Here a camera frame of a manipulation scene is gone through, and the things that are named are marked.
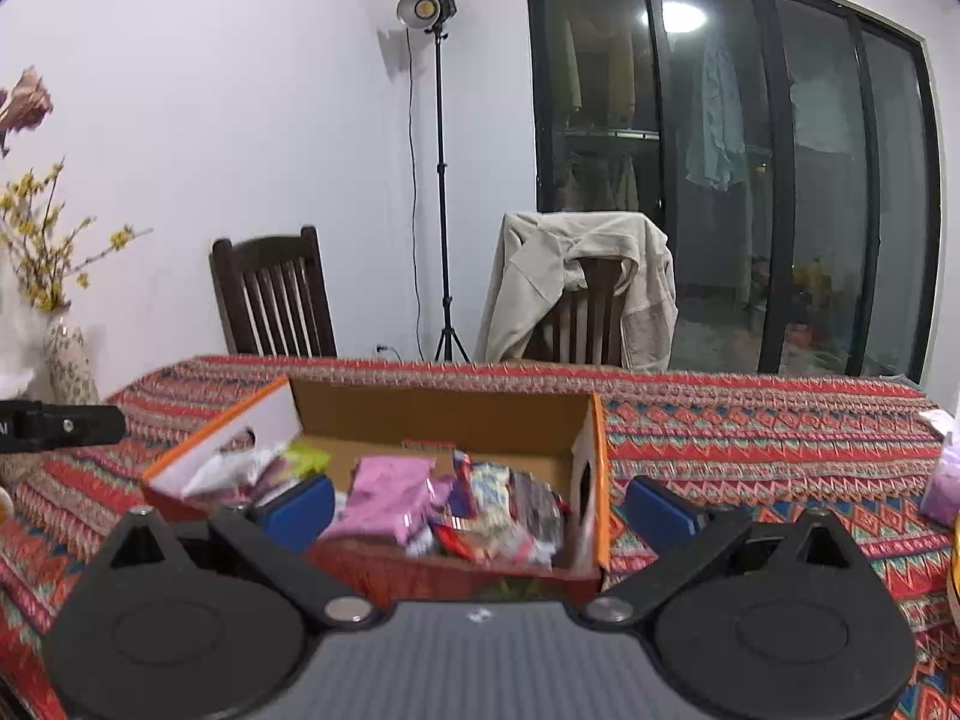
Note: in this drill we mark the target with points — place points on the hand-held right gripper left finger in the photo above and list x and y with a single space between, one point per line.
300 514

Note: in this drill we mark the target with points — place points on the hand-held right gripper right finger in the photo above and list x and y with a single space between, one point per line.
660 514

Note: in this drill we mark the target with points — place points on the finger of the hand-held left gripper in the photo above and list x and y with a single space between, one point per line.
86 426

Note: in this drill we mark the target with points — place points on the orange cardboard box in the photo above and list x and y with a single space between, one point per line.
420 412

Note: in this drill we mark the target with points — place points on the green snack packet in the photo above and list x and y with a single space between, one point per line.
307 457

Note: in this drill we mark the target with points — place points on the floral ceramic vase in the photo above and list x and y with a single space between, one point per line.
67 360

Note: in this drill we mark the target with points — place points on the white crumpled snack packet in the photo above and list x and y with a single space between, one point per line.
217 476

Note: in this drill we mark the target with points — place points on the pink snack packet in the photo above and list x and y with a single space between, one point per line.
390 495

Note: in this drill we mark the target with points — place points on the red patterned tablecloth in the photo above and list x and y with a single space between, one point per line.
750 450

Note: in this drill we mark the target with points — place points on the red white snack packets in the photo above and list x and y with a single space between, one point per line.
495 499

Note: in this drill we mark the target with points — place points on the yellow flower branches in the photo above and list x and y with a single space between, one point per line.
30 229

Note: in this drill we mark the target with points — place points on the wooden chair under jacket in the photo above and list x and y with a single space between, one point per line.
592 315

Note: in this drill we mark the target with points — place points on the dark wooden chair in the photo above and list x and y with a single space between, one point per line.
262 251

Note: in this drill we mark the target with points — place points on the beige jacket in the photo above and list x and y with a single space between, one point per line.
525 270

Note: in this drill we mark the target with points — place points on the purple tissue pack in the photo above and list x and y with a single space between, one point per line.
946 487

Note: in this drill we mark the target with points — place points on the pink artificial roses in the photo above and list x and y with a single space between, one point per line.
30 101

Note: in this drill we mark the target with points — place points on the black framed glass door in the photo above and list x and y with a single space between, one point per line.
817 202

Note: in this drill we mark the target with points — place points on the light blue hanging shirt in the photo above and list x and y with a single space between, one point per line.
716 112

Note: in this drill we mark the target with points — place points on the studio light on stand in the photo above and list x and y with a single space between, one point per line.
424 9

